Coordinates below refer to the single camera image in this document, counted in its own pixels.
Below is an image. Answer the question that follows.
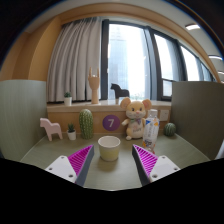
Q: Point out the pink wooden horse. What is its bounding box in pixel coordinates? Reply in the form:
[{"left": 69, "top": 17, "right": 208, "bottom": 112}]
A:
[{"left": 40, "top": 118, "right": 63, "bottom": 140}]

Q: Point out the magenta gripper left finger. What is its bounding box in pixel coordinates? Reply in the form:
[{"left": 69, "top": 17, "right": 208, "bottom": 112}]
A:
[{"left": 46, "top": 145, "right": 94, "bottom": 186}]

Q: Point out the right green partition panel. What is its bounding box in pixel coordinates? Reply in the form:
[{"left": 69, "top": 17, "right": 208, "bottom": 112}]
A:
[{"left": 170, "top": 81, "right": 224, "bottom": 160}]

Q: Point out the wooden hand model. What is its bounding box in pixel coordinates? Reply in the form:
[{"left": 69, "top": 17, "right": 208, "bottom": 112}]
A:
[{"left": 88, "top": 69, "right": 100, "bottom": 104}]

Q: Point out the potted plant on sill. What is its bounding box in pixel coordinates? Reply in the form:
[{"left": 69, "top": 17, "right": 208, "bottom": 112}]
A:
[{"left": 64, "top": 92, "right": 72, "bottom": 106}]

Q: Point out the left green partition panel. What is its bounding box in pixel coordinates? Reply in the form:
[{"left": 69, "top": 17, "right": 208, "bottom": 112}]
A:
[{"left": 0, "top": 80, "right": 47, "bottom": 161}]

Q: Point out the black horse figurine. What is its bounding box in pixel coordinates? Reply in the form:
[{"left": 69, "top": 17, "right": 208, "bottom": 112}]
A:
[{"left": 111, "top": 83, "right": 130, "bottom": 99}]

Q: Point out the purple number seven disc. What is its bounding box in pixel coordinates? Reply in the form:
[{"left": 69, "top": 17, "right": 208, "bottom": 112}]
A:
[{"left": 103, "top": 115, "right": 120, "bottom": 131}]

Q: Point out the grey curtain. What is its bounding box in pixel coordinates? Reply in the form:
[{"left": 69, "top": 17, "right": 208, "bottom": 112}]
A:
[{"left": 47, "top": 17, "right": 102, "bottom": 102}]

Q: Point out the plush mouse toy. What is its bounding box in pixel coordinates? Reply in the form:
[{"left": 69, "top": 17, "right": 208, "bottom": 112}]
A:
[{"left": 120, "top": 97, "right": 152, "bottom": 140}]

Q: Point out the small potted plant on table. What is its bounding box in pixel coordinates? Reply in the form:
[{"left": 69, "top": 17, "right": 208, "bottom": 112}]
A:
[{"left": 67, "top": 123, "right": 76, "bottom": 140}]

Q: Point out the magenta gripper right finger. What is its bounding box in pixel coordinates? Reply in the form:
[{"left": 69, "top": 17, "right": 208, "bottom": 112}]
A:
[{"left": 132, "top": 144, "right": 180, "bottom": 186}]

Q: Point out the clear plastic water bottle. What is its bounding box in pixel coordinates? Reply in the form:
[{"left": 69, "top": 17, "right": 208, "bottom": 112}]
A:
[{"left": 143, "top": 109, "right": 160, "bottom": 153}]

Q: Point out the small round green cactus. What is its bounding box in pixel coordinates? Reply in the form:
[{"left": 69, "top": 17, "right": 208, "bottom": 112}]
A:
[{"left": 163, "top": 123, "right": 176, "bottom": 137}]

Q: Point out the pale yellow cup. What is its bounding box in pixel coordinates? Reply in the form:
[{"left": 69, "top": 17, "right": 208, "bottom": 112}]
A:
[{"left": 98, "top": 136, "right": 120, "bottom": 162}]

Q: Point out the tall green ceramic cactus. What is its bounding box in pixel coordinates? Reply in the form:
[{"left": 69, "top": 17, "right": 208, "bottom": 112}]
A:
[{"left": 79, "top": 109, "right": 93, "bottom": 139}]

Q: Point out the green partition panel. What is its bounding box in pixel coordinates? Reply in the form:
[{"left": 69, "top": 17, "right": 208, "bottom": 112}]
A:
[
  {"left": 170, "top": 81, "right": 224, "bottom": 160},
  {"left": 0, "top": 80, "right": 47, "bottom": 161}
]

